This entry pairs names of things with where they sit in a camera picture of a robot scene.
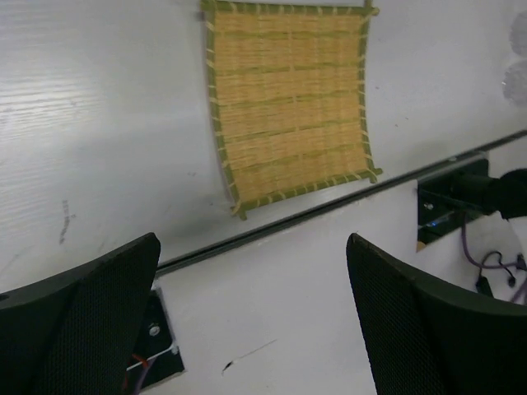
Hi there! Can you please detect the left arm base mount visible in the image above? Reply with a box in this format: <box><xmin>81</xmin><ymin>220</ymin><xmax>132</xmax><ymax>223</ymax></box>
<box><xmin>122</xmin><ymin>286</ymin><xmax>185</xmax><ymax>394</ymax></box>

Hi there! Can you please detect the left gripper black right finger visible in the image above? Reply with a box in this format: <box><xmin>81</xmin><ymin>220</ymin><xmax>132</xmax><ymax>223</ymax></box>
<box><xmin>346</xmin><ymin>234</ymin><xmax>526</xmax><ymax>394</ymax></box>

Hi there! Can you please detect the clear plastic cup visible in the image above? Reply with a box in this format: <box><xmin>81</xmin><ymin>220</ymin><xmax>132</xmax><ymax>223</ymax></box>
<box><xmin>509</xmin><ymin>11</ymin><xmax>527</xmax><ymax>58</ymax></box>

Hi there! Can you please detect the woven bamboo mat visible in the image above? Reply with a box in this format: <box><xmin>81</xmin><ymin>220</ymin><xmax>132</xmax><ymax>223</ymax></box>
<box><xmin>201</xmin><ymin>1</ymin><xmax>381</xmax><ymax>218</ymax></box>

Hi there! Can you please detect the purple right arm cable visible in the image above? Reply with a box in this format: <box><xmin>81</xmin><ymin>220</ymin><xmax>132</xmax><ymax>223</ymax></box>
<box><xmin>460</xmin><ymin>217</ymin><xmax>527</xmax><ymax>305</ymax></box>

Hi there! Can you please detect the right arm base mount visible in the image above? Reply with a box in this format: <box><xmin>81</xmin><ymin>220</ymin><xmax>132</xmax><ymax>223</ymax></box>
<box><xmin>417</xmin><ymin>156</ymin><xmax>526</xmax><ymax>244</ymax></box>

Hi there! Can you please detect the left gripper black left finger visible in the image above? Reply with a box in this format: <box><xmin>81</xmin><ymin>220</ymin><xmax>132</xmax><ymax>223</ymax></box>
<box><xmin>1</xmin><ymin>233</ymin><xmax>161</xmax><ymax>394</ymax></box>

